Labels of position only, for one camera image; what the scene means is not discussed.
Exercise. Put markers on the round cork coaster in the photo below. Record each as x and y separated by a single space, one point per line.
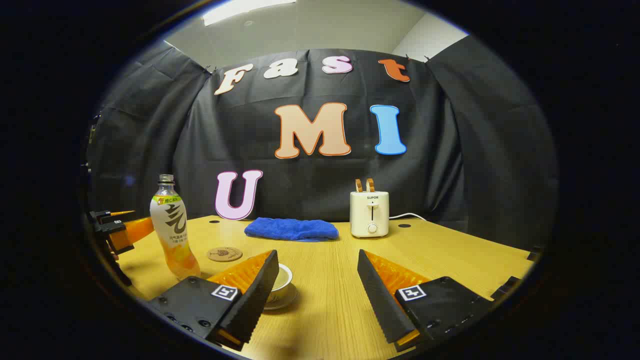
224 254

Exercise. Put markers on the cream toaster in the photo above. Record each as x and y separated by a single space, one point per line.
369 215

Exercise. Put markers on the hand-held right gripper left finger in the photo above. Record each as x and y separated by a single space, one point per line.
260 295

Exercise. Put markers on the toast bread slice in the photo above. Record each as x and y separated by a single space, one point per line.
358 185
370 185

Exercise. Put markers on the clear labelled water bottle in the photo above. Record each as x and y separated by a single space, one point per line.
172 225

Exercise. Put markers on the black backdrop cloth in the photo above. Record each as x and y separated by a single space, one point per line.
300 182

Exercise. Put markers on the blue folded towel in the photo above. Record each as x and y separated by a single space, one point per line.
292 229

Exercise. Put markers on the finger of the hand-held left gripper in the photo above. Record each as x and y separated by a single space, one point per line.
107 216
135 231

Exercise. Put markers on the white ceramic teacup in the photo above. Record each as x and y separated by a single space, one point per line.
282 292

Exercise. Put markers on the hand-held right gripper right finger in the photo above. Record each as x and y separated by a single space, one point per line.
380 300

